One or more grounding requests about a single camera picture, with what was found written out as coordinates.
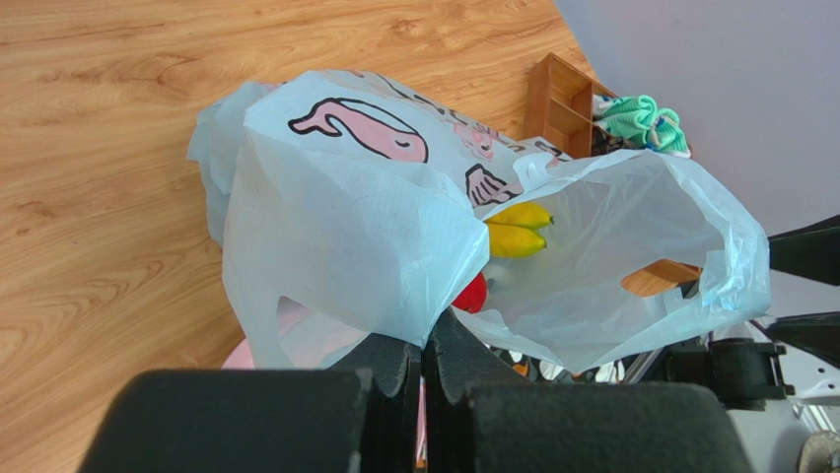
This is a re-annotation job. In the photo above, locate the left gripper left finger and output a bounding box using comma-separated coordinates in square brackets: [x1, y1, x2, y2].
[81, 335, 421, 472]

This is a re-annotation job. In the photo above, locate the teal white sock roll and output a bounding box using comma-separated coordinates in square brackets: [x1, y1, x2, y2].
[645, 108, 692, 159]

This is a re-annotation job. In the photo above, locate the wooden compartment tray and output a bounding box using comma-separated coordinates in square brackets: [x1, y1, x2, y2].
[523, 53, 614, 159]

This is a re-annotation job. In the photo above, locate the red apple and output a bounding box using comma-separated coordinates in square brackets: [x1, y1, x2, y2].
[452, 272, 488, 314]

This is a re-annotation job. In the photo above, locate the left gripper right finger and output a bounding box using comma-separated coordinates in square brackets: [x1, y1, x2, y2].
[423, 311, 751, 472]

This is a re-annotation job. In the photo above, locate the teal sock roll left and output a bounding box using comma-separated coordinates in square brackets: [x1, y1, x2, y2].
[592, 95, 660, 148]

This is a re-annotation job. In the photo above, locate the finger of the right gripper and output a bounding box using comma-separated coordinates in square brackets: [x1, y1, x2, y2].
[767, 311, 839, 368]
[769, 215, 840, 286]

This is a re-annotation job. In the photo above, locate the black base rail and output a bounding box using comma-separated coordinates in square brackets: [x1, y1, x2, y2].
[619, 321, 840, 473]

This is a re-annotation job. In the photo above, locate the yellow banana bunch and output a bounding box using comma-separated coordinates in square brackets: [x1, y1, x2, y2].
[485, 202, 554, 258]

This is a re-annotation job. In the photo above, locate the camouflage patterned cloth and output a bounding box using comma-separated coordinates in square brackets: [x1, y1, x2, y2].
[487, 345, 626, 384]

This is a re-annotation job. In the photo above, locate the pink plate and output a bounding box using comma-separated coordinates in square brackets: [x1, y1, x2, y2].
[221, 339, 254, 370]

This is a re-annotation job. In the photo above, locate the light blue plastic bag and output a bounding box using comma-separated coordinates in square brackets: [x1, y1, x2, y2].
[188, 70, 771, 372]

